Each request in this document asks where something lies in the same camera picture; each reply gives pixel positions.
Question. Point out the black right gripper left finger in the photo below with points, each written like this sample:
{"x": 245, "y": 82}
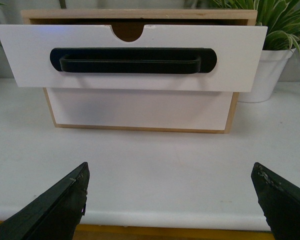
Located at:
{"x": 53, "y": 215}

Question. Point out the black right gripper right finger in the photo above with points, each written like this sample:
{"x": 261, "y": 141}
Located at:
{"x": 279, "y": 200}

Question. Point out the white drawer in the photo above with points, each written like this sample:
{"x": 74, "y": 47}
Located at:
{"x": 238, "y": 48}
{"x": 142, "y": 110}

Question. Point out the wooden drawer cabinet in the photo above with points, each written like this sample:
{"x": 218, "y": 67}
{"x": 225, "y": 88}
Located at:
{"x": 128, "y": 24}

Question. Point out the white plant pot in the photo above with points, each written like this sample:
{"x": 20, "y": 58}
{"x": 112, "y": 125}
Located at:
{"x": 269, "y": 70}

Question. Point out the green striped spider plant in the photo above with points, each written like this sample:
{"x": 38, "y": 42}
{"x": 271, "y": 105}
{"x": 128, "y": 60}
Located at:
{"x": 281, "y": 17}

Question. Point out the black drawer handle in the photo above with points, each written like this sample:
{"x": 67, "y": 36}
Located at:
{"x": 134, "y": 60}

